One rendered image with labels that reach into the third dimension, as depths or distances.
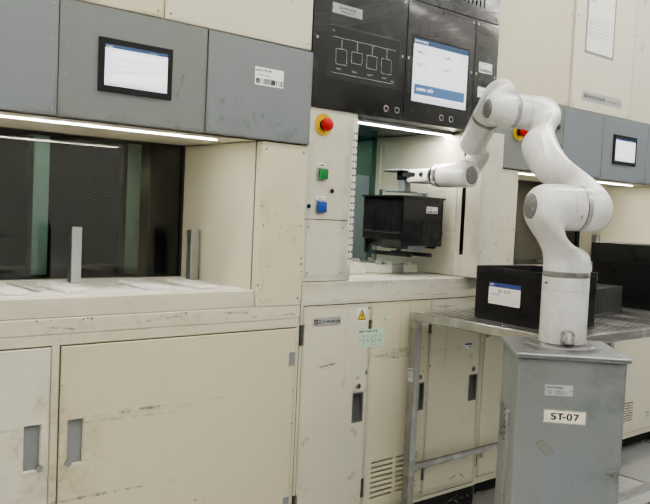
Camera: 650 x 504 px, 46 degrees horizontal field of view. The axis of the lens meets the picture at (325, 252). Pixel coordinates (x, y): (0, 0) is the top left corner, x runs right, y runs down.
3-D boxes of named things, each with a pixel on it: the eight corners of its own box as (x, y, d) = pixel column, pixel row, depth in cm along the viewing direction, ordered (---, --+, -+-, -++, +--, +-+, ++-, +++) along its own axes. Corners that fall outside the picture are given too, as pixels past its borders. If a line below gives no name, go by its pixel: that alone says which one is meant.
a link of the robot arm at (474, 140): (497, 98, 254) (463, 163, 277) (467, 113, 245) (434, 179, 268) (517, 115, 251) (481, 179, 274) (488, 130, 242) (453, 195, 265)
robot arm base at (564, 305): (608, 355, 192) (613, 281, 192) (531, 350, 194) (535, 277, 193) (589, 342, 211) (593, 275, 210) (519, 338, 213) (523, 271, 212)
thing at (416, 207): (397, 257, 271) (401, 166, 269) (358, 253, 287) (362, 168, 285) (443, 257, 286) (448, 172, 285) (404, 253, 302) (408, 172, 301)
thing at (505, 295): (472, 316, 256) (475, 265, 255) (531, 314, 271) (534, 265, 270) (535, 329, 232) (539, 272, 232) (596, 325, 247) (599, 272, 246)
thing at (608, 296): (589, 318, 266) (592, 280, 265) (513, 308, 286) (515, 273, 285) (623, 312, 287) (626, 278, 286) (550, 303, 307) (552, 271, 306)
